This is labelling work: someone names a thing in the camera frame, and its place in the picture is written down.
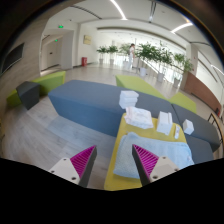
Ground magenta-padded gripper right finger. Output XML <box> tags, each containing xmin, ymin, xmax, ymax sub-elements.
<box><xmin>131</xmin><ymin>143</ymin><xmax>180</xmax><ymax>187</ymax></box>

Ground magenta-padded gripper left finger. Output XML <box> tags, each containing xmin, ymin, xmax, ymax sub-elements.
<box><xmin>49</xmin><ymin>145</ymin><xmax>98</xmax><ymax>188</ymax></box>

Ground light blue towel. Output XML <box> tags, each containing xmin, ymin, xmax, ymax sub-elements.
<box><xmin>113</xmin><ymin>131</ymin><xmax>195</xmax><ymax>180</ymax></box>

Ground white tissue box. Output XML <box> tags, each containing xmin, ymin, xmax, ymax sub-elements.
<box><xmin>156</xmin><ymin>111</ymin><xmax>174</xmax><ymax>136</ymax></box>

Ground small white tube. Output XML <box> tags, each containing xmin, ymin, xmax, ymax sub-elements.
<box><xmin>174</xmin><ymin>124</ymin><xmax>182</xmax><ymax>140</ymax></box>

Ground white cloth in clear bag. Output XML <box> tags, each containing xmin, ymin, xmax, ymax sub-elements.
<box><xmin>123</xmin><ymin>106</ymin><xmax>155</xmax><ymax>130</ymax></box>

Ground small white cube box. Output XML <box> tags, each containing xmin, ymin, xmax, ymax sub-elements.
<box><xmin>182</xmin><ymin>118</ymin><xmax>195</xmax><ymax>136</ymax></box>

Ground long blue-grey upholstered bench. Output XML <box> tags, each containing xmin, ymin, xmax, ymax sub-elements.
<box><xmin>47</xmin><ymin>79</ymin><xmax>174</xmax><ymax>138</ymax></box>

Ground stack of white folded cloths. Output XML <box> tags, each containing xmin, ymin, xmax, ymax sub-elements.
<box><xmin>118</xmin><ymin>90</ymin><xmax>140</xmax><ymax>110</ymax></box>

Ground black-framed wooden bench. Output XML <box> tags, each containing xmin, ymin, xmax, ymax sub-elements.
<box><xmin>207</xmin><ymin>112</ymin><xmax>224</xmax><ymax>144</ymax></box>

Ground long green upholstered bench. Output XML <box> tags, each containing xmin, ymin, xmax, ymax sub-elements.
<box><xmin>6</xmin><ymin>70</ymin><xmax>67</xmax><ymax>108</ymax></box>

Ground dark grey seat block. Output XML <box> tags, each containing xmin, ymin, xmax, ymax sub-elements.
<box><xmin>15</xmin><ymin>81</ymin><xmax>42</xmax><ymax>111</ymax></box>

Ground brown wooden low partition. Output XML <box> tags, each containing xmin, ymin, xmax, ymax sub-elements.
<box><xmin>183</xmin><ymin>71</ymin><xmax>223</xmax><ymax>116</ymax></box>

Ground row of potted green plants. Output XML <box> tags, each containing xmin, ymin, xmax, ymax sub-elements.
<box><xmin>96</xmin><ymin>41</ymin><xmax>194</xmax><ymax>89</ymax></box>

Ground person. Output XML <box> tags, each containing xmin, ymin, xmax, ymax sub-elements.
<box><xmin>128</xmin><ymin>43</ymin><xmax>137</xmax><ymax>70</ymax></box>

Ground ceiling strip lights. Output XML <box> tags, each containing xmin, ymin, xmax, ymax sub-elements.
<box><xmin>109</xmin><ymin>0</ymin><xmax>224</xmax><ymax>77</ymax></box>

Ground framed wall picture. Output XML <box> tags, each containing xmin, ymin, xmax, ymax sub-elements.
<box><xmin>82</xmin><ymin>34</ymin><xmax>93</xmax><ymax>46</ymax></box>

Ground dark wall screen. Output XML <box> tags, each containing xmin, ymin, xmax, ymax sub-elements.
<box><xmin>1</xmin><ymin>42</ymin><xmax>25</xmax><ymax>74</ymax></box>

